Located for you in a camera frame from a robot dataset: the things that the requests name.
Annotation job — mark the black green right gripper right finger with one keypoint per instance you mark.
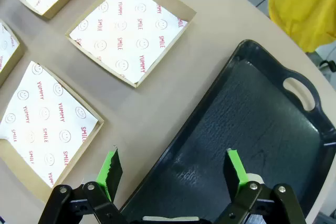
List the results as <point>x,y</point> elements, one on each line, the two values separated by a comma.
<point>237,171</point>

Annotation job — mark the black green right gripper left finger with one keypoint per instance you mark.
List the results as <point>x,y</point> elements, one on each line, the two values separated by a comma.
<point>105,176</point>

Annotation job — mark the dark plastic serving tray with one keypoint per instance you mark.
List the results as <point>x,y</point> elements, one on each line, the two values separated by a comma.
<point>249,116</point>

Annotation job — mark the black chair base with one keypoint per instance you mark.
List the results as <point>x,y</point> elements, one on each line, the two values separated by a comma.
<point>329,65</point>

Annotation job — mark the yellow garment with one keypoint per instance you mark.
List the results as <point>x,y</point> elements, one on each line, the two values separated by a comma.
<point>307,6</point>

